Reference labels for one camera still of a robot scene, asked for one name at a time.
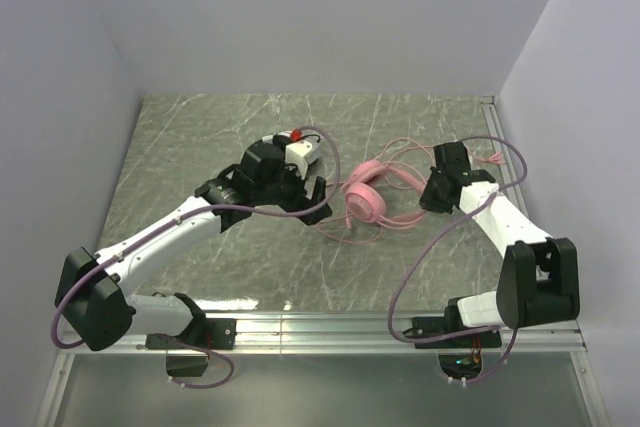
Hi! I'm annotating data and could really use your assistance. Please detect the aluminium right side rail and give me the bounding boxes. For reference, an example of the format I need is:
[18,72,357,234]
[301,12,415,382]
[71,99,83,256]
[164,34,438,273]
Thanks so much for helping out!
[479,95,544,258]

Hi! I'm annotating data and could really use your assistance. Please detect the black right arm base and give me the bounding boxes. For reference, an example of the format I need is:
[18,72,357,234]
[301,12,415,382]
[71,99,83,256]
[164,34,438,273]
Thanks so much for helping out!
[402,315,504,381]

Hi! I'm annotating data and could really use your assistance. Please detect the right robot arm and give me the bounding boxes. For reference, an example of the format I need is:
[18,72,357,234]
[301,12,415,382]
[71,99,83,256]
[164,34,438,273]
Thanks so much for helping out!
[420,142,580,331]

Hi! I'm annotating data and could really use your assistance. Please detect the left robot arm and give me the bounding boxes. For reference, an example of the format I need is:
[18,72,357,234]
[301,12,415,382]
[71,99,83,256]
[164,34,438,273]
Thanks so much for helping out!
[54,135,332,351]

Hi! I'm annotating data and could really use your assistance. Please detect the aluminium rail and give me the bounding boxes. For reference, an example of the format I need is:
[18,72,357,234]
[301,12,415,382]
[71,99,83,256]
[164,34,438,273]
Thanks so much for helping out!
[70,311,586,355]
[479,95,544,258]

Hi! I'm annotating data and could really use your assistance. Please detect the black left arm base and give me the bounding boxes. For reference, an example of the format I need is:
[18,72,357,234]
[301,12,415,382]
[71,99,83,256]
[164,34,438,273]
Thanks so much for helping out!
[144,317,237,390]

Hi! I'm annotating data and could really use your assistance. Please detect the aluminium front rail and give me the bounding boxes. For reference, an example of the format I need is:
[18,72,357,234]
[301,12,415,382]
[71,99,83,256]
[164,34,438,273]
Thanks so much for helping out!
[70,311,586,355]

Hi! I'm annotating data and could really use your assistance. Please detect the white and black headphones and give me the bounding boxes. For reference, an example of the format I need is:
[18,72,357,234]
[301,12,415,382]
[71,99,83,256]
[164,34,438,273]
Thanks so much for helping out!
[261,131,290,152]

